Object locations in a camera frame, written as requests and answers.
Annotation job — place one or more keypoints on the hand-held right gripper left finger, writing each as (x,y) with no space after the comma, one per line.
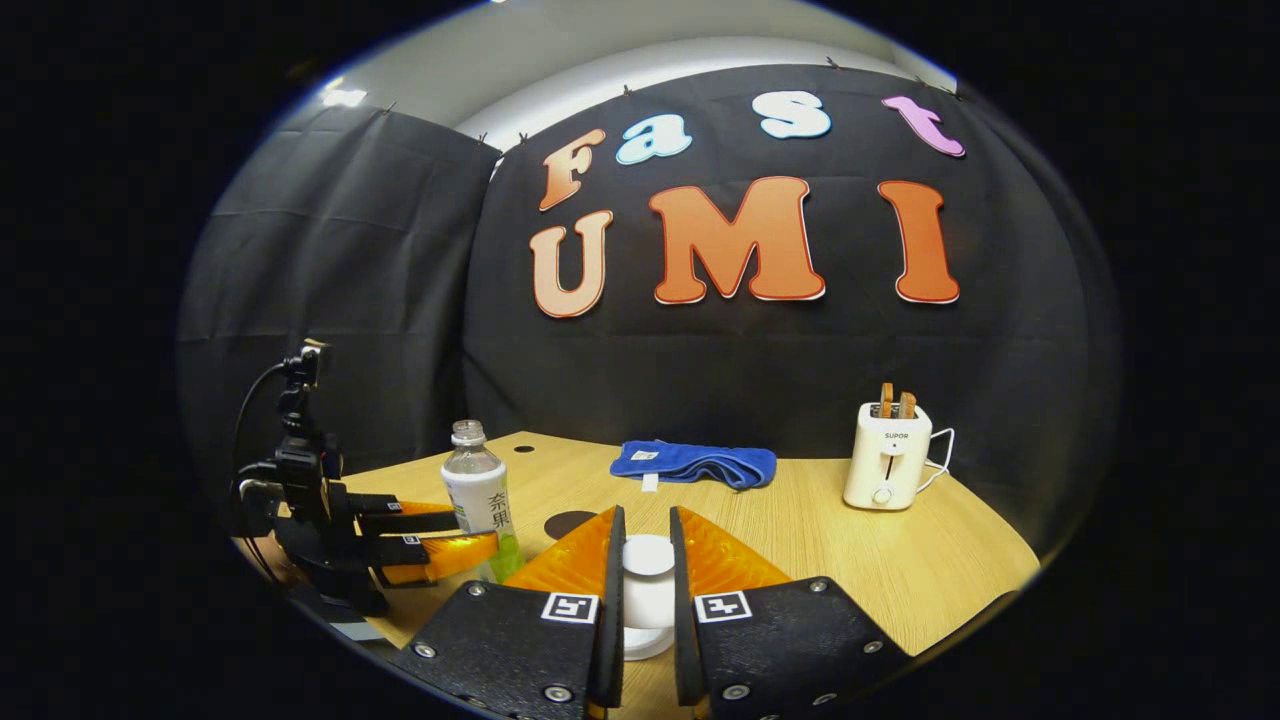
(615,620)

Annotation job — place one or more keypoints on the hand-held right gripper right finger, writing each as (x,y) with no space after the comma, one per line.
(683,620)

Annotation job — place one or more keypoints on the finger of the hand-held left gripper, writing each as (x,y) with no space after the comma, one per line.
(410,520)
(440,557)

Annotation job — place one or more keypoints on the white teacup lid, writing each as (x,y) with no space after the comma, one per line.
(648,555)

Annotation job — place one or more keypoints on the clear water bottle white label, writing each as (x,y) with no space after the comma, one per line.
(480,495)

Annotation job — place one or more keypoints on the dark brown round coaster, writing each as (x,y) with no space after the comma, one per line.
(565,525)

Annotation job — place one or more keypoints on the blue towel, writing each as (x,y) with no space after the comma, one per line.
(700,465)

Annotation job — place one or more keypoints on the cream toaster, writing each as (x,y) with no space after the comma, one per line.
(885,465)

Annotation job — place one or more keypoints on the brown toast slice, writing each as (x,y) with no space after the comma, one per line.
(886,400)
(906,405)

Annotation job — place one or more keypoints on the bright ceiling light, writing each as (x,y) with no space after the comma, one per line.
(343,98)

